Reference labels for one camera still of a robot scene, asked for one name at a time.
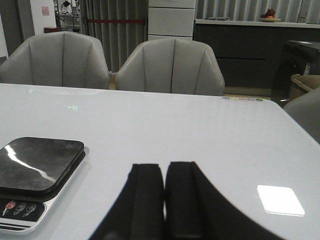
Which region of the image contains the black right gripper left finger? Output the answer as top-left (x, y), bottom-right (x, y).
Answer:
top-left (90, 163), bottom-right (164, 240)

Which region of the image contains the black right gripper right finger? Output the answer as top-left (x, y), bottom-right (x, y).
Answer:
top-left (165, 162), bottom-right (280, 240)

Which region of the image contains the black silver kitchen scale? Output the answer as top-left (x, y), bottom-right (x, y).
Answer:
top-left (0, 136), bottom-right (86, 235)

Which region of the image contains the right grey armchair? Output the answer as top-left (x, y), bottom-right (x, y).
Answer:
top-left (115, 38), bottom-right (225, 96)

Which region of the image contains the grey armchair at table side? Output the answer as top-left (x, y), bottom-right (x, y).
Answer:
top-left (283, 87), bottom-right (320, 144)

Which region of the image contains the dark sideboard counter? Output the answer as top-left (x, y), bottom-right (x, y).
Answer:
top-left (193, 19), bottom-right (320, 89)

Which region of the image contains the left grey armchair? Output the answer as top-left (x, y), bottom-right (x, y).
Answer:
top-left (0, 31), bottom-right (109, 89)

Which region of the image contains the beige cushion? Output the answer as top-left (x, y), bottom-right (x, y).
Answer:
top-left (291, 74), bottom-right (320, 93)

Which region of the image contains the white drawer cabinet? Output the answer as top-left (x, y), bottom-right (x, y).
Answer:
top-left (147, 0), bottom-right (196, 40)

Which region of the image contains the fruit bowl on counter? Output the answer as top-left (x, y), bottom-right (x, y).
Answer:
top-left (259, 8), bottom-right (282, 23)

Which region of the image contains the red waste bin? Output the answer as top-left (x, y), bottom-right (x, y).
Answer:
top-left (43, 26), bottom-right (59, 34)

